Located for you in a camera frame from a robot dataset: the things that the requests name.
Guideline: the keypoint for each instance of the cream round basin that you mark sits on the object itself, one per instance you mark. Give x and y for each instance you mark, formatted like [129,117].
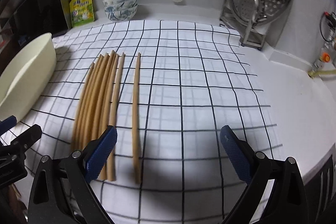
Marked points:
[26,76]

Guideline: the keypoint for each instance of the middle floral ceramic bowl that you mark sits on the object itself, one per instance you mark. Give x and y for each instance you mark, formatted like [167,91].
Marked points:
[121,6]

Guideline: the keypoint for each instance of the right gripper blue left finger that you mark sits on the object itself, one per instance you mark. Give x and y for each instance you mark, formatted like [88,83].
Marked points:
[97,152]

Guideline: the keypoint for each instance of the steel dish rack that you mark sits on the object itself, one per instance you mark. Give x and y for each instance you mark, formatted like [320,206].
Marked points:
[249,37]

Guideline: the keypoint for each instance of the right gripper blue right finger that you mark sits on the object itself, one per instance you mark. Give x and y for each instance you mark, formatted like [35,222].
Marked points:
[237,152]

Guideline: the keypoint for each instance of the white black checked cloth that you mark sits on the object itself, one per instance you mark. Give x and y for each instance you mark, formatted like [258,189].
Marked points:
[194,79]

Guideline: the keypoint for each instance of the yellow seasoning pouch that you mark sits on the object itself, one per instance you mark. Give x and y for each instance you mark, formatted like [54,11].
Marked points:
[81,12]

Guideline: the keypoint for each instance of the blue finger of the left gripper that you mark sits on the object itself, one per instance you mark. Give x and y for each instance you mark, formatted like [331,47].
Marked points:
[28,135]
[7,124]

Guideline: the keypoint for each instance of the bottom floral ceramic bowl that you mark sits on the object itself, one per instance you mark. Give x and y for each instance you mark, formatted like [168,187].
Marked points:
[121,15]

